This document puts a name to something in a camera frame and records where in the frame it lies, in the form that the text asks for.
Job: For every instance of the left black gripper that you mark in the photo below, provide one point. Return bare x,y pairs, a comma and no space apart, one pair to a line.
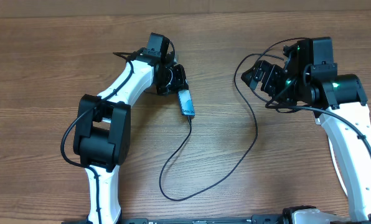
180,83

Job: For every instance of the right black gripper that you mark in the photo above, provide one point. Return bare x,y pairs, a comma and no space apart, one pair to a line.
272,77

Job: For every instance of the blue Samsung Galaxy smartphone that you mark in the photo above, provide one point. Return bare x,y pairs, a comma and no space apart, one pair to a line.
186,104

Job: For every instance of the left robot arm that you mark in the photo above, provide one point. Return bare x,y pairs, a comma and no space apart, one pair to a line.
103,123

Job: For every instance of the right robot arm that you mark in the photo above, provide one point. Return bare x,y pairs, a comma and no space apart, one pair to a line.
309,81

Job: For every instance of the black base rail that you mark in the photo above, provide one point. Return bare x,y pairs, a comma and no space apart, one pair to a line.
198,221

